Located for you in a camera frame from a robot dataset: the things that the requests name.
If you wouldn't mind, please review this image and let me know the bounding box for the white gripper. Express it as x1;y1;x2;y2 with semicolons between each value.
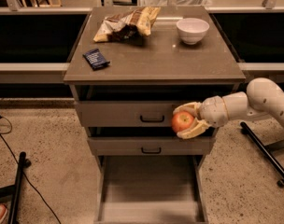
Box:
173;96;228;139

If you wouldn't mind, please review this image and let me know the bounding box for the red apple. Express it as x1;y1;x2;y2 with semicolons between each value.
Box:
171;111;194;133

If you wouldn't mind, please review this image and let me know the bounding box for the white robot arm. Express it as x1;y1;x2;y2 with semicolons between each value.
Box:
173;77;284;139

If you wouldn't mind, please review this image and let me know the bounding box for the grey drawer cabinet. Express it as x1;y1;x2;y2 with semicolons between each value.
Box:
63;5;247;224

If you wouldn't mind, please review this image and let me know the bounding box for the bottom grey drawer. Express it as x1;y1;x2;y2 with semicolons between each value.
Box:
93;156;208;224

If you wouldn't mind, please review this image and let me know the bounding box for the grey drawer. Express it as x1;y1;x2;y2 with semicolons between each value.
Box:
88;127;217;156
93;156;208;224
73;84;234;128

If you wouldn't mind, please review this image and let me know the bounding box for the middle grey drawer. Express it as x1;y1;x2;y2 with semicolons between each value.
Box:
88;127;217;156

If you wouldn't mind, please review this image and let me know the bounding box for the top grey drawer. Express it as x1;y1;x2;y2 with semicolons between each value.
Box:
73;84;234;128

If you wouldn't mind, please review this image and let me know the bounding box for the black stand leg right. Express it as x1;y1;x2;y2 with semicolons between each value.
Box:
240;121;284;188

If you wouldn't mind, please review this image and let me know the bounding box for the black stand leg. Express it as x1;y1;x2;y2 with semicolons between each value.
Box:
0;152;31;224
240;121;284;188

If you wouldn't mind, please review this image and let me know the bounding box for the white ceramic bowl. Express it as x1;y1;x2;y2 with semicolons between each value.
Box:
177;18;210;45

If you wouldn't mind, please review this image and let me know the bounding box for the yellow brown chip bag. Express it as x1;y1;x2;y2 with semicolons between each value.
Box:
93;7;161;43

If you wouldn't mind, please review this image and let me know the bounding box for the blue snack bar wrapper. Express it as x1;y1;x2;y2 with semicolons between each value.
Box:
83;49;110;70

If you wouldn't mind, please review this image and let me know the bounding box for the black stand leg left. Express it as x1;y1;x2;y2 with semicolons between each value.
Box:
0;152;31;224

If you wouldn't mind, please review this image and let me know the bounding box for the black floor cable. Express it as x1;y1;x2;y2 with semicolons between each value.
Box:
0;109;62;224

